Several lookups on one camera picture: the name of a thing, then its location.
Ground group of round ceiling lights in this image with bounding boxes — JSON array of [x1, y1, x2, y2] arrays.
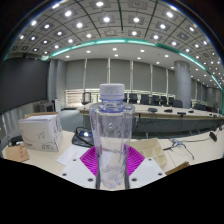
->
[[9, 0, 224, 91]]

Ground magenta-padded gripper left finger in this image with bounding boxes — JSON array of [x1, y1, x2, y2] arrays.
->
[[59, 145, 100, 190]]

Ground white paper sheet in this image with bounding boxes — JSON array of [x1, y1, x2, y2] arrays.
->
[[55, 143, 90, 167]]

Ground row of black desk microphones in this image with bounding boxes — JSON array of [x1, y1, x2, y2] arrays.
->
[[146, 106, 188, 118]]

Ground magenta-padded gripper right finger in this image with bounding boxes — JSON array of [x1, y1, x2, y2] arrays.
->
[[125, 145, 167, 190]]

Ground white printed cardboard box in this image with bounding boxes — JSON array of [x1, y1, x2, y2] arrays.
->
[[18, 111, 64, 153]]

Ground clear plastic water bottle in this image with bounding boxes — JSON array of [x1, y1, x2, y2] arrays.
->
[[88, 83, 136, 190]]

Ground black flat desk device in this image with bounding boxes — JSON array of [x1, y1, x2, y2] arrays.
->
[[9, 134, 24, 146]]

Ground black oblong desk item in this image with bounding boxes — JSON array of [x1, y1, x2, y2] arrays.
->
[[208, 130, 218, 142]]

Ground black device with blue screen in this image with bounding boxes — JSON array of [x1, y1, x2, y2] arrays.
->
[[71, 126, 95, 148]]

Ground grey cable with adapter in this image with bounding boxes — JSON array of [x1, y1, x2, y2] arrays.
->
[[169, 137, 196, 160]]

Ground flat brown cardboard piece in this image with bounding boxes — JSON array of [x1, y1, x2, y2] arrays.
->
[[4, 144, 30, 163]]

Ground row of black office chairs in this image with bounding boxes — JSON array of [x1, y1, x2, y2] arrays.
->
[[81, 91, 214, 113]]

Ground long curved conference desk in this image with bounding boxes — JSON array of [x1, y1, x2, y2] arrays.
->
[[76, 103, 224, 138]]

